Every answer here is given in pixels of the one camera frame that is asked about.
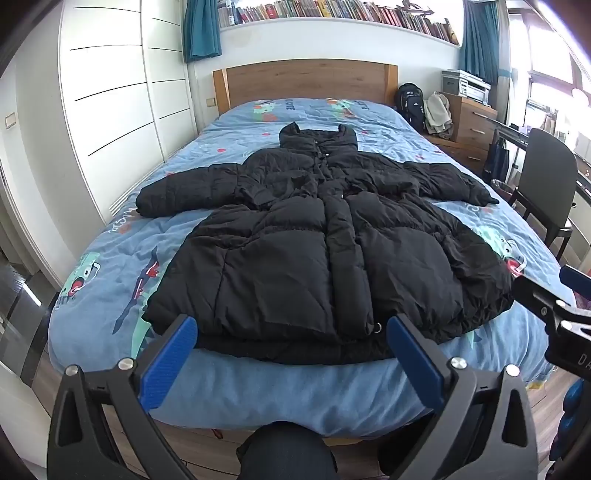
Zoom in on beige cloth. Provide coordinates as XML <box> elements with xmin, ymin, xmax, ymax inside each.
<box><xmin>424</xmin><ymin>92</ymin><xmax>455</xmax><ymax>139</ymax></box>

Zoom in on dark chair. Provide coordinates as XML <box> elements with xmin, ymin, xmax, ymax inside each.
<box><xmin>508</xmin><ymin>128</ymin><xmax>578</xmax><ymax>259</ymax></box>

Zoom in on grey printer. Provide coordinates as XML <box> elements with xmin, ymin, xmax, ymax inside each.
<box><xmin>441</xmin><ymin>69</ymin><xmax>491</xmax><ymax>104</ymax></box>

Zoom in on person's dark trouser leg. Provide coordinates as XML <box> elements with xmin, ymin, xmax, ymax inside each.
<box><xmin>236</xmin><ymin>422</ymin><xmax>338</xmax><ymax>480</ymax></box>

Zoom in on dark blue hanging bag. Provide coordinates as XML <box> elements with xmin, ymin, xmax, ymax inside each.
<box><xmin>485</xmin><ymin>134</ymin><xmax>509</xmax><ymax>182</ymax></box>

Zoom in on teal curtain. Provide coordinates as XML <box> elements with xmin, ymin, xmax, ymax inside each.
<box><xmin>183</xmin><ymin>0</ymin><xmax>223</xmax><ymax>63</ymax></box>
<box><xmin>458</xmin><ymin>0</ymin><xmax>509</xmax><ymax>86</ymax></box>

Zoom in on wooden dresser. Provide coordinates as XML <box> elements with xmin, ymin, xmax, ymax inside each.
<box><xmin>425</xmin><ymin>92</ymin><xmax>498</xmax><ymax>174</ymax></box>

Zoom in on white wardrobe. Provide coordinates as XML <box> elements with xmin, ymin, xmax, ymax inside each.
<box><xmin>0</xmin><ymin>0</ymin><xmax>199</xmax><ymax>296</ymax></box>

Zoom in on wooden bed headboard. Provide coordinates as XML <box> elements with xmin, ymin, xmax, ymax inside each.
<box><xmin>212</xmin><ymin>58</ymin><xmax>399</xmax><ymax>116</ymax></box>

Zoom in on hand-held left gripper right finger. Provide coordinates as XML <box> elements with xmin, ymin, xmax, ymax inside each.
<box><xmin>387</xmin><ymin>314</ymin><xmax>539</xmax><ymax>480</ymax></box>

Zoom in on row of books on shelf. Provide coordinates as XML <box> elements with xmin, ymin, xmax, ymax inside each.
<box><xmin>217</xmin><ymin>0</ymin><xmax>460</xmax><ymax>46</ymax></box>

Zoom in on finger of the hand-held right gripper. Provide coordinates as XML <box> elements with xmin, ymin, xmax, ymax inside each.
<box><xmin>512</xmin><ymin>272</ymin><xmax>575</xmax><ymax>330</ymax></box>
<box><xmin>560</xmin><ymin>265</ymin><xmax>591</xmax><ymax>301</ymax></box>

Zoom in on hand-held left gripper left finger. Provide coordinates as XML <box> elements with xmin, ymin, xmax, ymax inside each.
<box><xmin>46</xmin><ymin>314</ymin><xmax>199</xmax><ymax>480</ymax></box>

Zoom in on black puffer jacket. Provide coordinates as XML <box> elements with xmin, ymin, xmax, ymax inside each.
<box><xmin>135</xmin><ymin>122</ymin><xmax>515</xmax><ymax>366</ymax></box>

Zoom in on black backpack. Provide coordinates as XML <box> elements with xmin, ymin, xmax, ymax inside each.
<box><xmin>396</xmin><ymin>83</ymin><xmax>426</xmax><ymax>132</ymax></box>

